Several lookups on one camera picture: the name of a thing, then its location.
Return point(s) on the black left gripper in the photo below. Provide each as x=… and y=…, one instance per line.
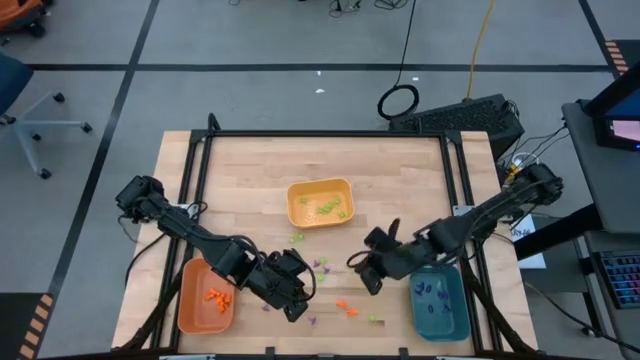
x=280, y=280

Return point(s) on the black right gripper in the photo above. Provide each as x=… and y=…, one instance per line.
x=395, y=257

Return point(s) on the orange plastic bin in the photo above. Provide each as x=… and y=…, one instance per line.
x=197, y=315

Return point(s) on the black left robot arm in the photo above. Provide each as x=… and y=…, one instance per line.
x=185, y=230

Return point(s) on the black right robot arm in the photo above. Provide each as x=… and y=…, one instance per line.
x=495, y=207

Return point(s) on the teal plastic bin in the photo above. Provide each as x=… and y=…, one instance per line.
x=440, y=325

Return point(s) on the yellow plastic bin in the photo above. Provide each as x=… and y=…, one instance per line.
x=315, y=217

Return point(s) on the white paper label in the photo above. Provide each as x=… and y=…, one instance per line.
x=527, y=240

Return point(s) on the black desk leg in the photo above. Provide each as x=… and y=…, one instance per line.
x=555, y=232

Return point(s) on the grey keyboard shelf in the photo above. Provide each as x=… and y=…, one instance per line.
x=600, y=325

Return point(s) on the backlit keyboard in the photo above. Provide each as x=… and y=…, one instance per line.
x=622, y=277

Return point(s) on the grey desk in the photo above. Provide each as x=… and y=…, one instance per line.
x=605, y=185

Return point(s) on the black orange striped floor mat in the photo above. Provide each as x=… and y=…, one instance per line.
x=620, y=55
x=30, y=325

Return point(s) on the black monitor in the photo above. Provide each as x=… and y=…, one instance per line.
x=617, y=115

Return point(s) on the blue office chair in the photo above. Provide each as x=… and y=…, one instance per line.
x=12, y=80

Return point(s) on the orange chair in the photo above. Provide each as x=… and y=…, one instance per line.
x=20, y=12

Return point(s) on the white metal bracket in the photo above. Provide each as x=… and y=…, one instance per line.
x=460, y=210

